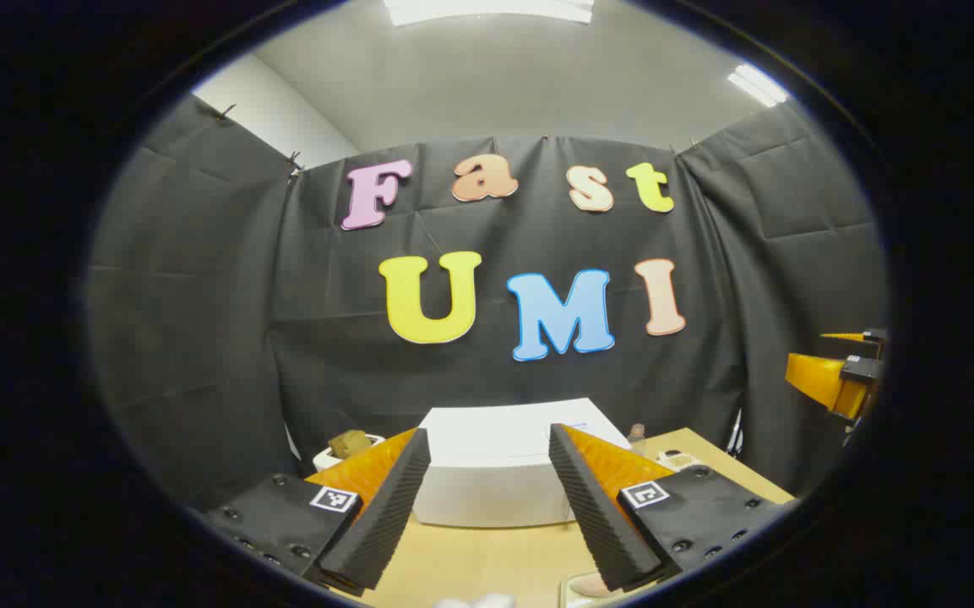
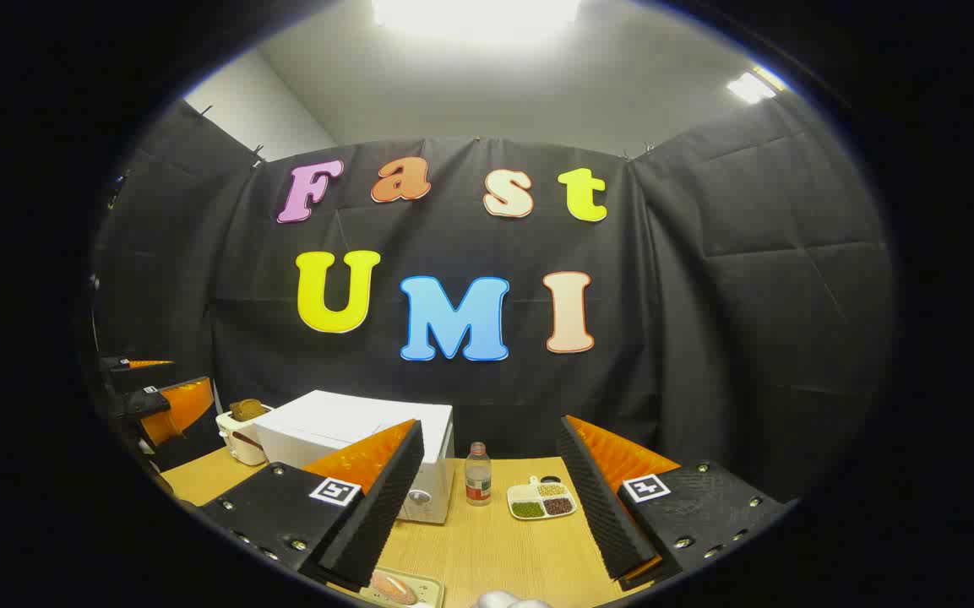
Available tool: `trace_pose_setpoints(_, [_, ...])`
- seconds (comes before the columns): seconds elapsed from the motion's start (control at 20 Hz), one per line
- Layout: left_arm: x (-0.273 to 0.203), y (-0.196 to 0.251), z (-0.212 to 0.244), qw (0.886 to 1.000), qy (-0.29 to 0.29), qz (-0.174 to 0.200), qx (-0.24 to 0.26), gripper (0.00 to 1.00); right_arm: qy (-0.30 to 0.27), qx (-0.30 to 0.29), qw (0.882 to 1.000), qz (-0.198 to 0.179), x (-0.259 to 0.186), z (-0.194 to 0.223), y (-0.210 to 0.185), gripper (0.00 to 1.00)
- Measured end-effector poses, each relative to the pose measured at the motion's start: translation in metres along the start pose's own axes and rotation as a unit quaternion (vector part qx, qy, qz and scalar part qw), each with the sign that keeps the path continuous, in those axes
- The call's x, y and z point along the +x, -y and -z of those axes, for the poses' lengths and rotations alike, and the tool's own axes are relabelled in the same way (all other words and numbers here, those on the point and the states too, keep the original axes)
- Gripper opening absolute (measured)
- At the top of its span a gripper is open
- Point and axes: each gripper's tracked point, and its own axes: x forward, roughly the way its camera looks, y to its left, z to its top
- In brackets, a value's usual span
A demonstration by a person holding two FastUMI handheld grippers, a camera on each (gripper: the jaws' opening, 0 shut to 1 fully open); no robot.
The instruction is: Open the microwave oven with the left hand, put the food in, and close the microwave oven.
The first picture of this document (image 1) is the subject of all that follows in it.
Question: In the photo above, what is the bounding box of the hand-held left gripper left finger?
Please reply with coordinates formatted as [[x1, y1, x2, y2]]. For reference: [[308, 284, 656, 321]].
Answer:
[[204, 426, 433, 596]]

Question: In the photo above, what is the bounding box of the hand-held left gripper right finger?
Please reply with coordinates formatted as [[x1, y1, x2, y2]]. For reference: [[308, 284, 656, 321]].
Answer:
[[547, 422, 796, 592]]

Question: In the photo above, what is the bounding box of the white microwave oven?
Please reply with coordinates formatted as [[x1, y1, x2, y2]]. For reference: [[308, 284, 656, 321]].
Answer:
[[412, 397, 633, 529]]

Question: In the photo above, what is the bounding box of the pale green rectangular tray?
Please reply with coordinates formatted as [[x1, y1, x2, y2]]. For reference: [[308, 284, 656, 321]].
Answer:
[[561, 572, 623, 605]]

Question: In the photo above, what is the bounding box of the brown toast slice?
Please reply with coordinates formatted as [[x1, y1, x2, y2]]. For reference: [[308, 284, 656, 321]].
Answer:
[[328, 429, 372, 459]]

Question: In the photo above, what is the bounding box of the white toaster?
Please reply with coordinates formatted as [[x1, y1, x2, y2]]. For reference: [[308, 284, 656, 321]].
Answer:
[[312, 432, 386, 472]]

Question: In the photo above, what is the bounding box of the black backdrop cloth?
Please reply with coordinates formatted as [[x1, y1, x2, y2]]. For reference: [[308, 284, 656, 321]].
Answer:
[[85, 93, 889, 512]]

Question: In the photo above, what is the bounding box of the small ceiling light panel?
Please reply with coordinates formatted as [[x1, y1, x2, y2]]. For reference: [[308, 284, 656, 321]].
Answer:
[[727, 63, 792, 109]]

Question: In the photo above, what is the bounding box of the long ceiling light panel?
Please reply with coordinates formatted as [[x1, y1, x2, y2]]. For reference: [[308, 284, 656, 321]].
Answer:
[[384, 0, 596, 26]]

